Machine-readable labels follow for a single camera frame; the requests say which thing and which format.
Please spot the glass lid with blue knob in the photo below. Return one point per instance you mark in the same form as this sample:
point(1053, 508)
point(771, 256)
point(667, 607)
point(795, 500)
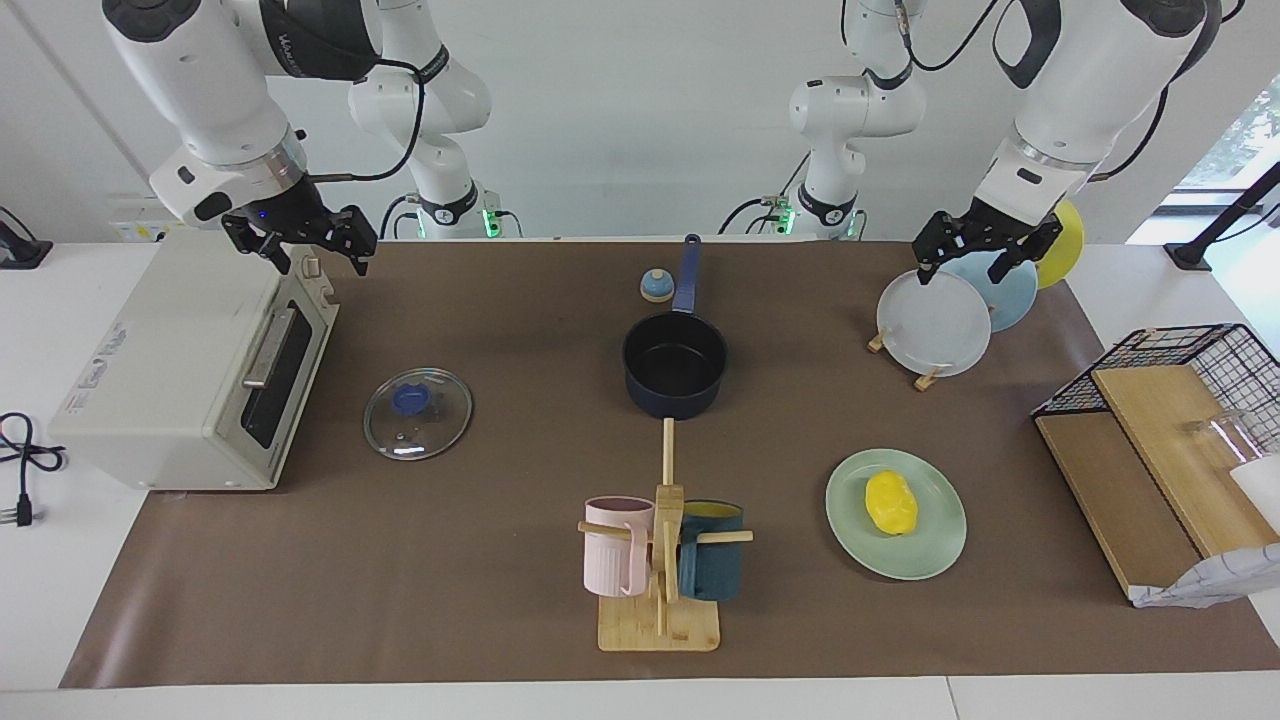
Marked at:
point(440, 425)

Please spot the clear glass cup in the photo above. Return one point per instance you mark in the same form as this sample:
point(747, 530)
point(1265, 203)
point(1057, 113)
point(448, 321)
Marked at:
point(1230, 435)

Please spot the white wall outlet box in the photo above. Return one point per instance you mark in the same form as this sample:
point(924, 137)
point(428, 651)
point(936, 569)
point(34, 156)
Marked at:
point(150, 222)

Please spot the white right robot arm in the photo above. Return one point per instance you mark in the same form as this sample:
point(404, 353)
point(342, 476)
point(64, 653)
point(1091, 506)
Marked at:
point(190, 70)

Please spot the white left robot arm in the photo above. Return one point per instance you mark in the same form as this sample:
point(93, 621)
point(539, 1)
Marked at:
point(1090, 90)

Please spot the black desk mount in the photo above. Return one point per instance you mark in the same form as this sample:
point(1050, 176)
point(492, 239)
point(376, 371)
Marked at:
point(20, 250)

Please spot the small blue round timer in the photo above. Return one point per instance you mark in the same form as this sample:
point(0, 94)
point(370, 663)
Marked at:
point(656, 288)

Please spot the white patterned cloth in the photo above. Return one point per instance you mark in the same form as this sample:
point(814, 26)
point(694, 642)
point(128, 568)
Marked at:
point(1220, 580)

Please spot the black clamp stand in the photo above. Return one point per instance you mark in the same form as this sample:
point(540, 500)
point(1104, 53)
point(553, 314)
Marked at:
point(1188, 256)

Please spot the wooden plate rack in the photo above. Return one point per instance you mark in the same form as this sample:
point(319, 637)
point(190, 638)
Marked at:
point(928, 380)

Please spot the pink ribbed mug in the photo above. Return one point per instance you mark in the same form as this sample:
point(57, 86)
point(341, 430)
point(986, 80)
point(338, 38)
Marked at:
point(612, 555)

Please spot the brown table mat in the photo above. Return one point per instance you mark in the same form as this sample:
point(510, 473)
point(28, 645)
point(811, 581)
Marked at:
point(480, 560)

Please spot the white container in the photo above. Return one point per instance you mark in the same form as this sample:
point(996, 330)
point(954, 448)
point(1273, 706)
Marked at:
point(1262, 490)

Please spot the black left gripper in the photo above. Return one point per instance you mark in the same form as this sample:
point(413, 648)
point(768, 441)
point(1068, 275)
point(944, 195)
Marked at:
point(985, 228)

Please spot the grey plate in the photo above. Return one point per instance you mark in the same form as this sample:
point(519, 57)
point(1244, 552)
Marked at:
point(932, 325)

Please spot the wooden shelf boards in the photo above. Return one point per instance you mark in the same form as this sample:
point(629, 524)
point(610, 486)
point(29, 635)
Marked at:
point(1120, 480)

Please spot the yellow plate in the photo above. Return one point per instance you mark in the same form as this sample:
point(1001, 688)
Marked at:
point(1068, 245)

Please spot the dark blue saucepan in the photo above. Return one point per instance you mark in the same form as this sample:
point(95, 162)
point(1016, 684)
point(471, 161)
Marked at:
point(675, 395)

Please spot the green plate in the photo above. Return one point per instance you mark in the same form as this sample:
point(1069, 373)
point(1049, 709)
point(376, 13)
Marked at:
point(930, 545)

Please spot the dark teal mug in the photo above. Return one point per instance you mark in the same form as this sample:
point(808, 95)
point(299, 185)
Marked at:
point(715, 570)

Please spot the light blue plate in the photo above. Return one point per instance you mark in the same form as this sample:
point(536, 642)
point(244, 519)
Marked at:
point(1012, 295)

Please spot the window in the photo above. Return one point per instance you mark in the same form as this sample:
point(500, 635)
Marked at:
point(1240, 140)

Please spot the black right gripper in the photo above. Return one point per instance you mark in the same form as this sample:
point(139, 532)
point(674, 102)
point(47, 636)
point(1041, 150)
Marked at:
point(300, 218)

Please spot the beige toaster oven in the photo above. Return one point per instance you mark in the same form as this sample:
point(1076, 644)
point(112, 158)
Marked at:
point(170, 360)

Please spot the wooden mug tree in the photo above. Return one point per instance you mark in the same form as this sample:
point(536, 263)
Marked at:
point(660, 625)

